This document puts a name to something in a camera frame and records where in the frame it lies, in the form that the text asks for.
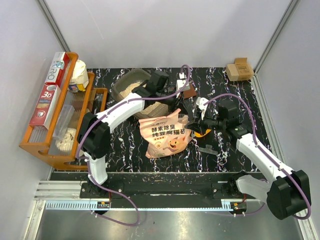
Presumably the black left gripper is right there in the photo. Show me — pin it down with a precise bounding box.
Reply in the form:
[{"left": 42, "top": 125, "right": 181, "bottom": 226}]
[{"left": 156, "top": 88, "right": 189, "bottom": 115}]

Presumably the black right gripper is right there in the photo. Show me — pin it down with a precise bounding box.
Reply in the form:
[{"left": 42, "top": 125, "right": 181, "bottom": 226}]
[{"left": 185, "top": 108, "right": 226, "bottom": 136}]

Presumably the yellow plastic litter scoop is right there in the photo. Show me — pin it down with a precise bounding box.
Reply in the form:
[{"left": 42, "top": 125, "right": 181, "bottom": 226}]
[{"left": 194, "top": 129, "right": 211, "bottom": 138}]

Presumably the black bag clip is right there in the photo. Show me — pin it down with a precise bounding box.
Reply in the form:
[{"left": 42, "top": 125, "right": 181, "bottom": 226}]
[{"left": 198, "top": 144, "right": 218, "bottom": 156}]

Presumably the pink cat litter bag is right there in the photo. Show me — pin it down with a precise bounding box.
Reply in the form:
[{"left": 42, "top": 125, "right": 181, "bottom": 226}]
[{"left": 139, "top": 108, "right": 192, "bottom": 159}]

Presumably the grey plastic litter box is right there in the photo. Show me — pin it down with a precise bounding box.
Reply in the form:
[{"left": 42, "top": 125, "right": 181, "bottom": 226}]
[{"left": 111, "top": 68, "right": 171, "bottom": 120}]

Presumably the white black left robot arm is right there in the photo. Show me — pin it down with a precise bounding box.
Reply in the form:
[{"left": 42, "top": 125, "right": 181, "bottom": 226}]
[{"left": 77, "top": 64, "right": 191, "bottom": 198}]

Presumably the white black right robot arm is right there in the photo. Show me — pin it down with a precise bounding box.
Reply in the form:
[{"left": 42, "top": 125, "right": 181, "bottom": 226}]
[{"left": 186, "top": 97, "right": 312, "bottom": 220}]

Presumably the brown cardboard box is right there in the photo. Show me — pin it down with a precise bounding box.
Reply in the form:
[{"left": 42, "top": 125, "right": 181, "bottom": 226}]
[{"left": 226, "top": 57, "right": 254, "bottom": 82}]

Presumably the red white toothpaste box upper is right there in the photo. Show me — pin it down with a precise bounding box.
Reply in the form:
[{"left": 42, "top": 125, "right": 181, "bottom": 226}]
[{"left": 44, "top": 52, "right": 70, "bottom": 87}]

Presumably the red white toothpaste box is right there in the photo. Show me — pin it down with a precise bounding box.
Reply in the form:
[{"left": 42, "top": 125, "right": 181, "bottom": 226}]
[
  {"left": 44, "top": 52, "right": 70, "bottom": 87},
  {"left": 29, "top": 84, "right": 61, "bottom": 130}
]

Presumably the red white toothpaste box lower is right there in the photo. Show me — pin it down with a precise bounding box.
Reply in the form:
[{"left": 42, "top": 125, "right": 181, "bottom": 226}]
[{"left": 29, "top": 84, "right": 61, "bottom": 130}]

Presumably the orange wooden tray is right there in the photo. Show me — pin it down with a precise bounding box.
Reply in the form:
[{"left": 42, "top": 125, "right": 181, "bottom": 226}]
[{"left": 61, "top": 88, "right": 108, "bottom": 171}]

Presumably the white paper flour bag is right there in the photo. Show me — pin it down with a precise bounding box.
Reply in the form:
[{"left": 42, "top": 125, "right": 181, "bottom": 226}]
[{"left": 68, "top": 59, "right": 89, "bottom": 93}]

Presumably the clear plastic container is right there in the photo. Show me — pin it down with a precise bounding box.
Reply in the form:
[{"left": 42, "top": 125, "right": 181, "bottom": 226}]
[{"left": 52, "top": 104, "right": 75, "bottom": 140}]

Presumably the white round cup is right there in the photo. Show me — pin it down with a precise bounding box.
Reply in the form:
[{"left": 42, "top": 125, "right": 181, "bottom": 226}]
[{"left": 55, "top": 128, "right": 77, "bottom": 153}]

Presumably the orange wooden rack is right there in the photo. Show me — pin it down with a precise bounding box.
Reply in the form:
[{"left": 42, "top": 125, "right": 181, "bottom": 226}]
[{"left": 19, "top": 52, "right": 95, "bottom": 171}]

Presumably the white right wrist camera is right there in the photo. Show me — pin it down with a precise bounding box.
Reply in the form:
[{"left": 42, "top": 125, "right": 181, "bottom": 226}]
[{"left": 195, "top": 97, "right": 209, "bottom": 120}]

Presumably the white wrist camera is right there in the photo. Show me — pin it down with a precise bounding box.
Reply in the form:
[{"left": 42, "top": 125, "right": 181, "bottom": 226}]
[
  {"left": 176, "top": 72, "right": 190, "bottom": 92},
  {"left": 195, "top": 97, "right": 209, "bottom": 120}
]

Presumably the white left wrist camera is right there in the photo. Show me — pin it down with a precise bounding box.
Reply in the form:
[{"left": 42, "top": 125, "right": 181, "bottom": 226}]
[{"left": 176, "top": 72, "right": 190, "bottom": 92}]

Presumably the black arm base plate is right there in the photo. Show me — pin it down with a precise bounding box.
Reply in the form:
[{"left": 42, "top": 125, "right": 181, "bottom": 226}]
[{"left": 79, "top": 171, "right": 258, "bottom": 201}]

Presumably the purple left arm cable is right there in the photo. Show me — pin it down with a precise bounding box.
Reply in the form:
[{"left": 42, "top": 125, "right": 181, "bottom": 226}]
[{"left": 75, "top": 64, "right": 193, "bottom": 227}]

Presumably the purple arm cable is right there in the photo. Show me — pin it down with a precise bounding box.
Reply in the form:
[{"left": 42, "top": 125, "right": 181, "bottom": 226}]
[
  {"left": 203, "top": 93, "right": 313, "bottom": 221},
  {"left": 75, "top": 64, "right": 193, "bottom": 227}
]

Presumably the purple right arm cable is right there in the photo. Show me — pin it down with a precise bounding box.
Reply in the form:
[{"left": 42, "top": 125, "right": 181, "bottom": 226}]
[{"left": 203, "top": 93, "right": 313, "bottom": 221}]

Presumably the aluminium rail frame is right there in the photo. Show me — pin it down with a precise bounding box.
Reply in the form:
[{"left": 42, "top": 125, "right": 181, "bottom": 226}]
[{"left": 29, "top": 74, "right": 320, "bottom": 240}]

